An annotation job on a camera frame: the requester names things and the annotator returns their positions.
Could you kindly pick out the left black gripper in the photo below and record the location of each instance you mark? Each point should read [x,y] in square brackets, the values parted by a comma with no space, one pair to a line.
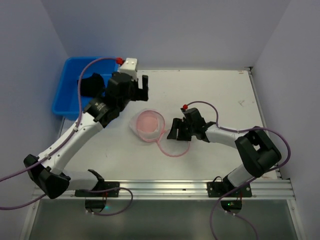
[136,89]

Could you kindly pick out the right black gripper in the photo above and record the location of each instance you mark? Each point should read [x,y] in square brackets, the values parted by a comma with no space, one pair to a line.
[183,129]

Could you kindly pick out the white mesh laundry bag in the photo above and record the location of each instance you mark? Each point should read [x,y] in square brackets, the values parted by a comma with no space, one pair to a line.
[170,148]

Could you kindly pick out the black bra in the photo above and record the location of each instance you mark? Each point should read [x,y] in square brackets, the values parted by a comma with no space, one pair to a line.
[91,86]

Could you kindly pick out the pink bra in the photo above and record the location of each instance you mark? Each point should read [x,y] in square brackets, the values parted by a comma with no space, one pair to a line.
[147,122]

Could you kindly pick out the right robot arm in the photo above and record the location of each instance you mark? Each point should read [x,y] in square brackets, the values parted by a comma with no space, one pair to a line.
[256,150]

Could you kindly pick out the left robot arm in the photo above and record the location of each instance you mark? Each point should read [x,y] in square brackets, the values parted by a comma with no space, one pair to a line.
[46,169]

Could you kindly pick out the blue plastic bin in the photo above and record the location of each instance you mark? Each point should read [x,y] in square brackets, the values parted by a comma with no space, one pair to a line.
[65,102]

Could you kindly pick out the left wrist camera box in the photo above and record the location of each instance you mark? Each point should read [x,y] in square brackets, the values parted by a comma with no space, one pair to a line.
[129,67]

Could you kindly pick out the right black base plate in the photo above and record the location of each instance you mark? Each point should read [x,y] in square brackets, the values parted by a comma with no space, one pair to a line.
[216,190]

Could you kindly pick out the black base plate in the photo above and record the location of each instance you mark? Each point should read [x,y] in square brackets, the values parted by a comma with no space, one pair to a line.
[216,190]
[106,189]

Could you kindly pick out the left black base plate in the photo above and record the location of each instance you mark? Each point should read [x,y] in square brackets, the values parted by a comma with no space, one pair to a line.
[106,189]

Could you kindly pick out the aluminium mounting rail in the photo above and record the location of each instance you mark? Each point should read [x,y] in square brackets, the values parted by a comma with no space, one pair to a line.
[260,189]

